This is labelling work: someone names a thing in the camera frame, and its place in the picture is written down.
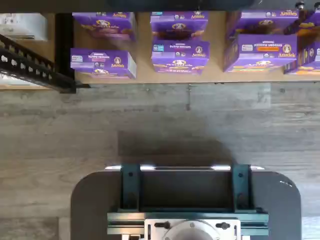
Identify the dark grey robot base cart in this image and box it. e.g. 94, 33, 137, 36
70, 164, 302, 240

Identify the purple Annie's box orange label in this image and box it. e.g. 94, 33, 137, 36
222, 33, 299, 73

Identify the black shelf beam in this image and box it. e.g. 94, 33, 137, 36
0, 0, 320, 14

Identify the white blurry box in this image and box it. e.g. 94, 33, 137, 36
0, 12, 49, 42

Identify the teal aluminium mounting frame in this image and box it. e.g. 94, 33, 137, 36
107, 163, 270, 237

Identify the black perforated shelf rail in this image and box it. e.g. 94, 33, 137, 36
0, 33, 76, 94

